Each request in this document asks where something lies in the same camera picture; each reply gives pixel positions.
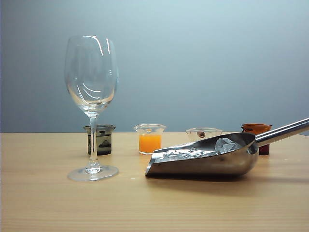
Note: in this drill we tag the stainless steel ice scoop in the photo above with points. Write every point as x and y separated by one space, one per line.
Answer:
205 166

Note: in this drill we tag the clear ice cubes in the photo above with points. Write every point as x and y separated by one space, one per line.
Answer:
225 145

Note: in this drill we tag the glass cup with orange juice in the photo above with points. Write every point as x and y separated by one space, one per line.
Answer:
149 143

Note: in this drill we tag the smoked grey glass cup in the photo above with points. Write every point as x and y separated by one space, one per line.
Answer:
103 145

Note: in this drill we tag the clear stemmed wine glass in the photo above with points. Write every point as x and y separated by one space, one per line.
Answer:
93 166

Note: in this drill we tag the amber glass cup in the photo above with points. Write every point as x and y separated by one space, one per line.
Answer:
256 128

